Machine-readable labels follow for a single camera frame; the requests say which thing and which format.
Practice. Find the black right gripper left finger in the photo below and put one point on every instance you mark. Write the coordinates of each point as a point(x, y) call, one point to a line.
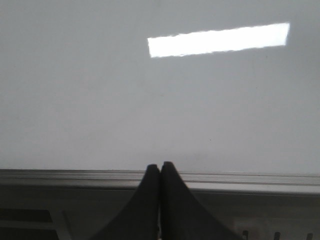
point(138, 220)

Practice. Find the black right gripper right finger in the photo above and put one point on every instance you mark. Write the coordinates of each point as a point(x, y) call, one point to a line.
point(182, 217)

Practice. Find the white whiteboard with aluminium frame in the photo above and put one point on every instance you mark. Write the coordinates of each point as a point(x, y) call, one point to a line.
point(227, 90)

